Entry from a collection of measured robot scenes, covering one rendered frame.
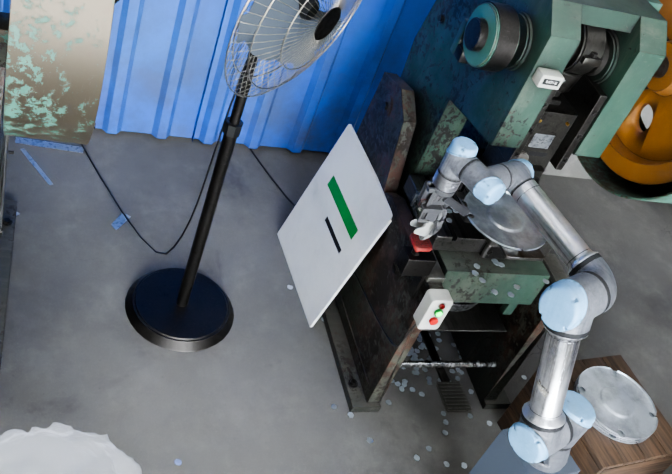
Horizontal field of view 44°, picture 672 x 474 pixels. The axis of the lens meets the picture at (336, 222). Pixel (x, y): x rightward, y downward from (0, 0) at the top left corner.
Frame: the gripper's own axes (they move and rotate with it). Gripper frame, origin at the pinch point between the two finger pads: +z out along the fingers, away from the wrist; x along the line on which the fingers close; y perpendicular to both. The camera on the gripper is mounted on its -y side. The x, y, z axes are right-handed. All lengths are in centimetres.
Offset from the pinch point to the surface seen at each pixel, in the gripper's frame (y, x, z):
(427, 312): -5.6, 12.0, 20.4
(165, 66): 57, -135, 40
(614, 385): -82, 26, 40
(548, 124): -32.1, -14.5, -34.9
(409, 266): 1.8, 3.0, 10.0
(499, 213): -30.9, -11.7, -1.0
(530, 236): -38.8, -2.5, -0.4
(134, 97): 67, -135, 57
